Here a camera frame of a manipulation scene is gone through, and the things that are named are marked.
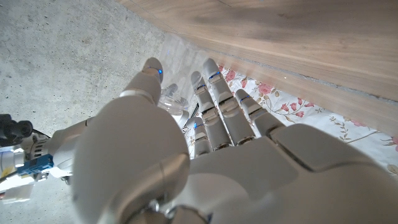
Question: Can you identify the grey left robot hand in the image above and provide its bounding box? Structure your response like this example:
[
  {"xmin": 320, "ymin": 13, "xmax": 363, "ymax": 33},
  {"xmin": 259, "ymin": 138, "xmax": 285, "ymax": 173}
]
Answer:
[{"xmin": 71, "ymin": 57, "xmax": 398, "ymax": 224}]

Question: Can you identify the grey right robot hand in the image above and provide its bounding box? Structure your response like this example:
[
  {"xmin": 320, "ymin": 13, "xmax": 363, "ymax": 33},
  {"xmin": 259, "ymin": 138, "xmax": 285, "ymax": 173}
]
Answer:
[{"xmin": 45, "ymin": 116, "xmax": 196, "ymax": 181}]

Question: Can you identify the clear plastic medicine bottle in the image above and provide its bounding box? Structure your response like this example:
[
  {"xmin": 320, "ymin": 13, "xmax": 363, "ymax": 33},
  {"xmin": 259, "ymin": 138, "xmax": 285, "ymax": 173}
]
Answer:
[{"xmin": 157, "ymin": 32, "xmax": 209, "ymax": 116}]

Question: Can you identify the floral backdrop cloth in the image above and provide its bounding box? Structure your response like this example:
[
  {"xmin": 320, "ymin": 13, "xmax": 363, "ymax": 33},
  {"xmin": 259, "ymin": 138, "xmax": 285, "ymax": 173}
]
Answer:
[{"xmin": 183, "ymin": 63, "xmax": 398, "ymax": 177}]

